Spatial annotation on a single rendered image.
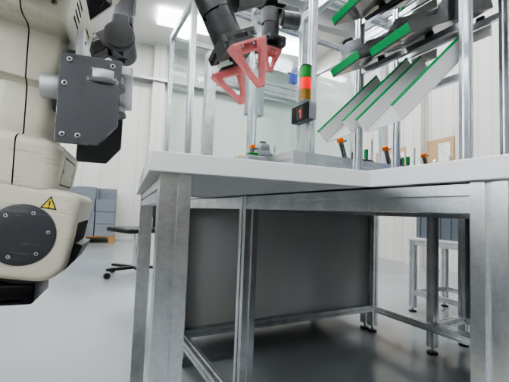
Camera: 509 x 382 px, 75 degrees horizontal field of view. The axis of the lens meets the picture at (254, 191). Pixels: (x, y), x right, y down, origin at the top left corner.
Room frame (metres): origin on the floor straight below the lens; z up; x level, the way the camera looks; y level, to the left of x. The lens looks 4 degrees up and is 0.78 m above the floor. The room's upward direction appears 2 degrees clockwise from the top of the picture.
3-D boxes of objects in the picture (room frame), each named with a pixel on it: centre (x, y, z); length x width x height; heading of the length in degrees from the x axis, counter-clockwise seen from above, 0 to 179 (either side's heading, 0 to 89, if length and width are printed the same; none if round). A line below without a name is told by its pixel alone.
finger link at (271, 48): (1.05, -0.03, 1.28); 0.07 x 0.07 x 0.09; 28
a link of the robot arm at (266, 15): (1.04, -0.03, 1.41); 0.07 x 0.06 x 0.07; 104
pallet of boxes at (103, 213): (7.48, 3.73, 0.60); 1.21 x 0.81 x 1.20; 110
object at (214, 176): (1.00, -0.02, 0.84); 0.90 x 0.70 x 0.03; 20
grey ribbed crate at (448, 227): (2.68, -1.71, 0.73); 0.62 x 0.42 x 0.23; 28
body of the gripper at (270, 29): (1.04, -0.03, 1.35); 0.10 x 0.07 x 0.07; 28
